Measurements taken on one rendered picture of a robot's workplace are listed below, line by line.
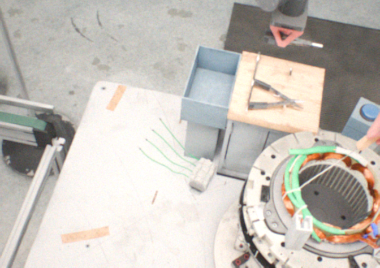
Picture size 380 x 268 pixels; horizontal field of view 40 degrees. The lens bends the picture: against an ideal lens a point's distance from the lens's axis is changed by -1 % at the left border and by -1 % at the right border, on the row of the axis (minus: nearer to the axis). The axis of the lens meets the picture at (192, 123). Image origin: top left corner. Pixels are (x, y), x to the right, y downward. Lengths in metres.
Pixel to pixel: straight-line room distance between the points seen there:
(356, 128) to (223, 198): 0.38
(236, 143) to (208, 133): 0.08
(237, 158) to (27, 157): 1.25
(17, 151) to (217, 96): 1.30
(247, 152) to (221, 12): 1.71
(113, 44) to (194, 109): 1.58
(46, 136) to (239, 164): 0.55
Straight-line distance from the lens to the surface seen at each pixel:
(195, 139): 1.33
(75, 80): 2.58
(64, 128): 2.40
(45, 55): 2.71
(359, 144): 0.87
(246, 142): 1.25
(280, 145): 1.08
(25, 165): 2.33
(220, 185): 1.37
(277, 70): 1.24
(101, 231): 1.31
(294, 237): 0.93
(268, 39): 1.13
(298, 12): 1.05
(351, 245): 1.01
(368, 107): 1.27
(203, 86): 1.28
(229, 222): 1.31
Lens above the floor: 1.99
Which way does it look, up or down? 55 degrees down
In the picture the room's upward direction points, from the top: 6 degrees clockwise
